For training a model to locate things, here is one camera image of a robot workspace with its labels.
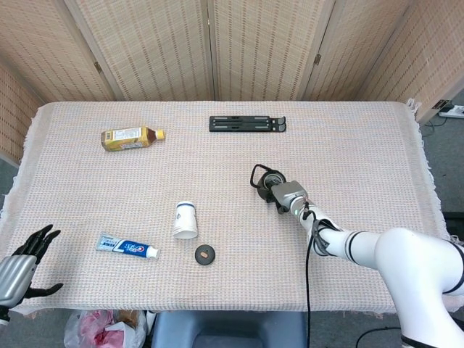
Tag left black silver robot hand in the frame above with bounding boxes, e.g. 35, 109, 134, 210
0, 223, 65, 310

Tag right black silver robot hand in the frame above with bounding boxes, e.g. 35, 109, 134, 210
266, 175, 309, 215

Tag black cast iron teapot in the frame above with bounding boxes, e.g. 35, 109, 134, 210
249, 163, 289, 204

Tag black round teapot lid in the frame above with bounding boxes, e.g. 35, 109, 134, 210
194, 244, 217, 266

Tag white pink plastic bag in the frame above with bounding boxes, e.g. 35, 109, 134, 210
64, 309, 148, 348

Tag yellow tea bottle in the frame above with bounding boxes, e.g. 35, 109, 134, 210
100, 125, 167, 153

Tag pink woven tablecloth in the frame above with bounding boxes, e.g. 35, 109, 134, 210
0, 100, 443, 320

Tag black folding stand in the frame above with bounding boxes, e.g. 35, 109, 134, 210
209, 115, 287, 133

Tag white paper cup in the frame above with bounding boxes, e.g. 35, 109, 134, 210
172, 201, 199, 240

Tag blue white toothpaste tube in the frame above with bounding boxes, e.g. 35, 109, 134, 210
95, 231, 162, 260

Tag blue grey chair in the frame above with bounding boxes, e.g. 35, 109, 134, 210
151, 310, 308, 348

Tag woven wooden folding screen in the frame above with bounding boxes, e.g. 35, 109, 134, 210
0, 0, 464, 166

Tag white power strip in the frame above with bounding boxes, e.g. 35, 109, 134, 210
438, 104, 464, 119

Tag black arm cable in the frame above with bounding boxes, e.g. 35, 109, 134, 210
302, 204, 329, 348

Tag black floor cable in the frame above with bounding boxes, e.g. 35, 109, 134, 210
355, 326, 403, 348

